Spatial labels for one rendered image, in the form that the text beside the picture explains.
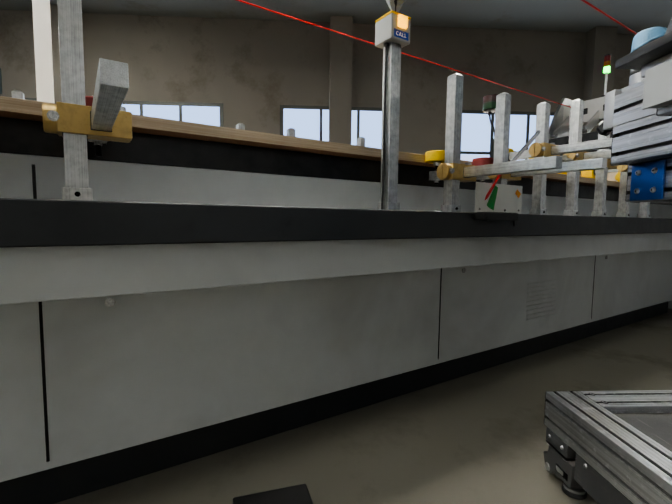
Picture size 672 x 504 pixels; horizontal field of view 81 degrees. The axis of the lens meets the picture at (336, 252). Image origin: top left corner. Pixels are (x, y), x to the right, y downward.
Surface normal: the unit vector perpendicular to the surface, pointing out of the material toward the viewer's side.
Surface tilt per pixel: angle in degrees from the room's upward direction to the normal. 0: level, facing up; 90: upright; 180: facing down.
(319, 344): 90
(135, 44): 90
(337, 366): 90
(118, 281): 90
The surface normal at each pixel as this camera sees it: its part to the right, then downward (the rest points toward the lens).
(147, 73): 0.05, 0.08
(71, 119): 0.54, 0.07
